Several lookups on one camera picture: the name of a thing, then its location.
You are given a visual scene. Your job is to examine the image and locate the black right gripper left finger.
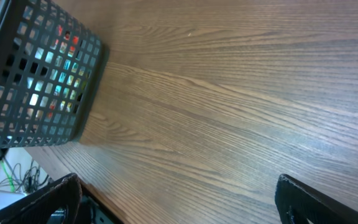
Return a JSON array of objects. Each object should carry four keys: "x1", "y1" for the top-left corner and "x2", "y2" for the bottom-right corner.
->
[{"x1": 0, "y1": 173, "x2": 82, "y2": 224}]

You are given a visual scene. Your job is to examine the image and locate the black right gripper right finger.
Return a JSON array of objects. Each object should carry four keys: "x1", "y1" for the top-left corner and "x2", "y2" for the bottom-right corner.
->
[{"x1": 275, "y1": 174, "x2": 358, "y2": 224}]

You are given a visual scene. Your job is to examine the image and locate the grey plastic basket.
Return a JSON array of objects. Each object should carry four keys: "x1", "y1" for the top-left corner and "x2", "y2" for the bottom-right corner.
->
[{"x1": 0, "y1": 0, "x2": 108, "y2": 148}]

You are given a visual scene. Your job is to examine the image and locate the cables on floor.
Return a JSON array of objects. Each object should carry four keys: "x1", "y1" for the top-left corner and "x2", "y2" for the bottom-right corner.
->
[{"x1": 0, "y1": 149, "x2": 51, "y2": 194}]

